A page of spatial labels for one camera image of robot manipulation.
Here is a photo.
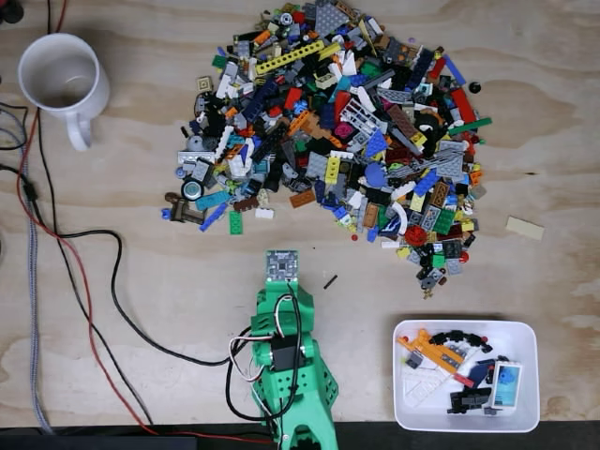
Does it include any orange Lego brick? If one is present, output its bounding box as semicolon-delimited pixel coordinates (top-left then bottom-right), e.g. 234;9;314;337
289;189;316;209

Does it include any long blue Lego plate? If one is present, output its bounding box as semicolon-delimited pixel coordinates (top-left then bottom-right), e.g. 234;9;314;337
199;201;230;233

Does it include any orange Lego assembly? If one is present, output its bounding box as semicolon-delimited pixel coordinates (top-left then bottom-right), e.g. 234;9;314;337
397;328;465;376

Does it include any white Lego arch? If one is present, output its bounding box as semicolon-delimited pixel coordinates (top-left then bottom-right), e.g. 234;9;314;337
391;201;412;231

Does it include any teal Lego plate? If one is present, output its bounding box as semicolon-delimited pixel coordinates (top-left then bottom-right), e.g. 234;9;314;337
194;190;232;212

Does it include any white Lego wedge plate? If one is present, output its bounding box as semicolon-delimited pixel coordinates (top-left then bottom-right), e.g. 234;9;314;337
402;367;451;409

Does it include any blue round Lego dish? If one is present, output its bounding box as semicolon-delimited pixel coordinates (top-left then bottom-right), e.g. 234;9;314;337
364;162;388;188

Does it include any dark translucent Lego piece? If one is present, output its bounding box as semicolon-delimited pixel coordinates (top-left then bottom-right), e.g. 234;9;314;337
169;191;207;224

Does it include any black curved Lego piece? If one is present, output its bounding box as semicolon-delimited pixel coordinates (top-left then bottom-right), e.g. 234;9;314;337
428;329;493;353

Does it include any Lego wheel with teal hub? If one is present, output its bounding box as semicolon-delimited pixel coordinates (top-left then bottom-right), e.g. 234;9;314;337
181;177;206;202

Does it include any blue Lego wedge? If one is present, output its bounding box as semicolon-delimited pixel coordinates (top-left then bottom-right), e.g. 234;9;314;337
364;128;389;158

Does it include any light grey long Lego plate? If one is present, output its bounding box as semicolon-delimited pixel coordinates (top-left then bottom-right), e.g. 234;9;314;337
176;150;217;164

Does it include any dark blue Lego piece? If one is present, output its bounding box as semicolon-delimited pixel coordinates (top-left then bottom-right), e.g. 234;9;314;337
461;358;496;388

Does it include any black Lego assembly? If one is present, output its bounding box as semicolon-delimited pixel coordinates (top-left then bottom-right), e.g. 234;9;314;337
444;386;493;416

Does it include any white Lego fence piece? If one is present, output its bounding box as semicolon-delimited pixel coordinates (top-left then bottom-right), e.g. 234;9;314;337
339;96;381;137

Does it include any long brown Lego plate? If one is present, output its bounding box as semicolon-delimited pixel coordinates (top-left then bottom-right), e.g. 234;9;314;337
386;103;418;140

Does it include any white Lego window blue pane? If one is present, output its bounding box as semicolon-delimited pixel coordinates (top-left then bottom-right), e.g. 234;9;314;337
487;358;524;412

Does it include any white plastic bin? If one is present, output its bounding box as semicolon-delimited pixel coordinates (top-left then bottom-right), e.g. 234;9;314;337
392;319;539;433

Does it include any tan flat Lego plate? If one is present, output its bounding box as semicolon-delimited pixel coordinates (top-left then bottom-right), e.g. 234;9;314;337
504;215;547;242

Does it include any long green Lego plate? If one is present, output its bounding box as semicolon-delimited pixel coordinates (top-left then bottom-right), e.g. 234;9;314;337
447;116;493;137

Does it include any yellow long Lego beam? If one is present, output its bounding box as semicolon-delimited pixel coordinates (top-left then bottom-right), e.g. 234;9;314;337
254;40;325;76

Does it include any red Lego brick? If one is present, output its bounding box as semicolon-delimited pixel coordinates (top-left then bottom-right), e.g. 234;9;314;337
449;87;479;124

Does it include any large grey Lego plate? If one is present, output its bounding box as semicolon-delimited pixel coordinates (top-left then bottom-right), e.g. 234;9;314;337
313;2;353;37

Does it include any white ceramic mug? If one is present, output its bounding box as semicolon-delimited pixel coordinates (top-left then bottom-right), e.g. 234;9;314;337
17;32;112;152

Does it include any gripper camera circuit board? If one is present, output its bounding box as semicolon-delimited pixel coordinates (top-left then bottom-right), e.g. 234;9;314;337
264;248;300;285

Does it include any servo wire bundle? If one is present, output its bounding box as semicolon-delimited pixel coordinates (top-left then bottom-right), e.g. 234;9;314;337
226;292;304;426

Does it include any long black cable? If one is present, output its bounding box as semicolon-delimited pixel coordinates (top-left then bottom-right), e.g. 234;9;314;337
35;107;235;367

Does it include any red cable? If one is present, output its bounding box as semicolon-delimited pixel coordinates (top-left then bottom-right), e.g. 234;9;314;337
17;0;276;444

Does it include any thin black cable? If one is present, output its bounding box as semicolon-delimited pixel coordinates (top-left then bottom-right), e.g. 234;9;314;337
18;0;155;427

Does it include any grey braided cable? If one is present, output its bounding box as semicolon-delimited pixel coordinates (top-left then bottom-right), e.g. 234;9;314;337
0;100;53;435

